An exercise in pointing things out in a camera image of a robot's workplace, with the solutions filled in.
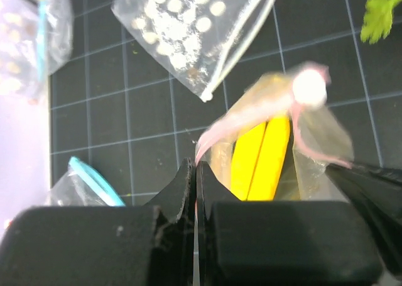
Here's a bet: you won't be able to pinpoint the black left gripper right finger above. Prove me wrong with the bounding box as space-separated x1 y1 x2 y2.
196 162 383 285

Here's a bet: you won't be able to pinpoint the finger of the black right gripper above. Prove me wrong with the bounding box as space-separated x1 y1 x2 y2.
325 163 401 277

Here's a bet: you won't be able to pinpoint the black grid cutting mat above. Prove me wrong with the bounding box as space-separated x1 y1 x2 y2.
52 0 401 205

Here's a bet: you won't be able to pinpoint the blue-zipper bag front left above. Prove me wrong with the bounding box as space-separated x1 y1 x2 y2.
45 157 125 207

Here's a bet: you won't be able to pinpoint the yellow banana bunch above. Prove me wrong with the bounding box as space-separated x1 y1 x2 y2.
231 116 290 201

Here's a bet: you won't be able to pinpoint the white-dotted zip bag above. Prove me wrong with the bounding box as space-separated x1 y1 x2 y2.
111 0 276 102

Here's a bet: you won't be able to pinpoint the pink-zipper zip bag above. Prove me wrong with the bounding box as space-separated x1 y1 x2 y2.
195 62 354 201

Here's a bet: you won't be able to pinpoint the blue-zipper bag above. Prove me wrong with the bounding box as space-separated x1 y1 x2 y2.
1 0 74 100
45 157 125 207

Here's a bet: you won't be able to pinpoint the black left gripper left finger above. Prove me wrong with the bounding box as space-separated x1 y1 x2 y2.
1 158 196 285

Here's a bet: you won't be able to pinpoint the blue-zipper bag back left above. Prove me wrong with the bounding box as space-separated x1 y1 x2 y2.
1 0 74 100

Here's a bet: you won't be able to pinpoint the green celery stalks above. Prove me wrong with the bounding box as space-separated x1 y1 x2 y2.
360 0 401 44

